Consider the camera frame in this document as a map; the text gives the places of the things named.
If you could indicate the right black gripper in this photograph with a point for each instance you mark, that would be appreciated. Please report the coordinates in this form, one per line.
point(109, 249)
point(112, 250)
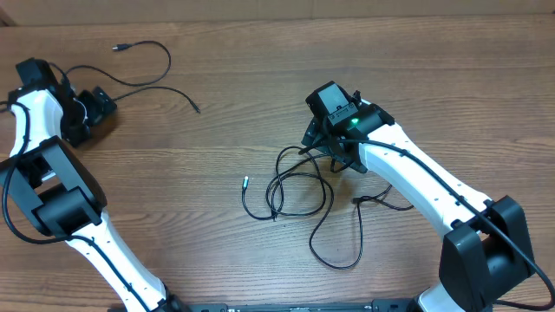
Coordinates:
point(315, 137)

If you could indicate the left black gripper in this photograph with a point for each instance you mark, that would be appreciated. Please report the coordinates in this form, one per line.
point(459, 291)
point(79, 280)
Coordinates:
point(98, 104)

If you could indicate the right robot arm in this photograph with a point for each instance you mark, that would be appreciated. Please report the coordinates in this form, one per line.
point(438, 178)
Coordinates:
point(486, 247)

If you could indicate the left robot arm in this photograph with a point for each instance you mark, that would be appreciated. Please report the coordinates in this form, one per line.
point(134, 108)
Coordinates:
point(48, 195)

